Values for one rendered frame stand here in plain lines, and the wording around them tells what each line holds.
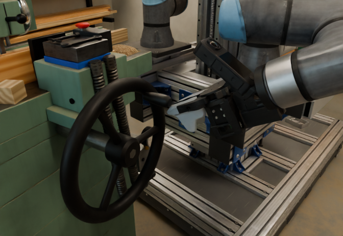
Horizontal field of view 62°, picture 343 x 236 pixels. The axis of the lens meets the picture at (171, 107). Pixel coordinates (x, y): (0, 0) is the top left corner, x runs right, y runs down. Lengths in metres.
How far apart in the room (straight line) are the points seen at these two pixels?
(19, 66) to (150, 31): 0.69
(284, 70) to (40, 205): 0.58
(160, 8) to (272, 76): 0.87
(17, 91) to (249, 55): 0.68
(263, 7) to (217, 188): 1.04
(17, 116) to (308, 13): 0.53
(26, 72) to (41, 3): 3.17
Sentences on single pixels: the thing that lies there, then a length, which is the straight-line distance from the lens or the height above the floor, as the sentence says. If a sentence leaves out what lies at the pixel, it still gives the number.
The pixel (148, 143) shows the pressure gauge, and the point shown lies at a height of 0.66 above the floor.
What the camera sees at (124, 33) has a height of 0.93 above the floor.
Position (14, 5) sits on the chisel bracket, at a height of 1.06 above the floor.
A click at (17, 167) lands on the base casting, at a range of 0.66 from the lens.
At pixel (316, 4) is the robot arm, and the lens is 0.49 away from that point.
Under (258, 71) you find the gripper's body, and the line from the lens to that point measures 0.44.
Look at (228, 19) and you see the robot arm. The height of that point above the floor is 1.06.
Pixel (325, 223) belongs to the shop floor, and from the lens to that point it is 1.69.
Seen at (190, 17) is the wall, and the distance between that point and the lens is 4.07.
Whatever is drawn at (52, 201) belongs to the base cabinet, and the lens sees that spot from 0.76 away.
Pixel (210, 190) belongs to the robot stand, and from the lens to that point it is 1.38.
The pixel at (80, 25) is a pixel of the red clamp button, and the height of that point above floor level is 1.02.
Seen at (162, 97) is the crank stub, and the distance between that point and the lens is 0.54.
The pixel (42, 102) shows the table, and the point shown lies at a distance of 0.64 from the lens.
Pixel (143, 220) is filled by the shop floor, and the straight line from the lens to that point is 1.53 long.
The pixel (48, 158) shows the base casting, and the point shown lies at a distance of 0.70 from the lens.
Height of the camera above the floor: 1.14
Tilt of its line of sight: 26 degrees down
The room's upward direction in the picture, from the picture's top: straight up
